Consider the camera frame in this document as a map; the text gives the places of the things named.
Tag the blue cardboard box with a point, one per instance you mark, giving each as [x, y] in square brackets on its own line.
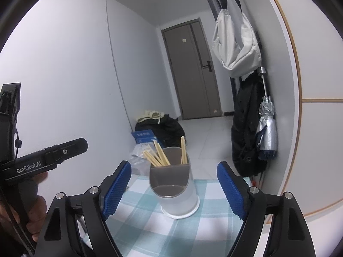
[145, 136]

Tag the silver folded umbrella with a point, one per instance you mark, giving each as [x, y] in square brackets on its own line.
[266, 133]

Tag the grey utensil holder cup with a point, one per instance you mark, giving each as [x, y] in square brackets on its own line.
[174, 186]

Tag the black clothes pile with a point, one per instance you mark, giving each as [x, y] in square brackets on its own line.
[166, 129]

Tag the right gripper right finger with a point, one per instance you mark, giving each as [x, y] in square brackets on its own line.
[289, 234]

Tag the upper grey parcel bag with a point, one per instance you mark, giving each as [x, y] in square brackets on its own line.
[139, 149]

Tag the white hanging bag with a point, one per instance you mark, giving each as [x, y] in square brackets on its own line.
[234, 41]

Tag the chopstick in holder upright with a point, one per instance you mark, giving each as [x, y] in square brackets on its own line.
[161, 152]

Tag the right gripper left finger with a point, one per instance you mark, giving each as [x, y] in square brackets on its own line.
[76, 225]

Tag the grey parcel bag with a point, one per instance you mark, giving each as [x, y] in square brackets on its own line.
[139, 149]
[139, 166]

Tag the grey entrance door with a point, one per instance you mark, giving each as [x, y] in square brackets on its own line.
[192, 70]

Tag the left hand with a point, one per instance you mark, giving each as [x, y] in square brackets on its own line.
[36, 217]

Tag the blue plaid tablecloth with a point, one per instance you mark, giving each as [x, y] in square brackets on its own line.
[140, 228]

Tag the black hanging coat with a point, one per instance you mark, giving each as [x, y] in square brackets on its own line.
[245, 153]

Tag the cream garment on pile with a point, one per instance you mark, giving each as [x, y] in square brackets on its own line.
[150, 115]

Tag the lower grey parcel bag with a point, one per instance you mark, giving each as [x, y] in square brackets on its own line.
[139, 166]

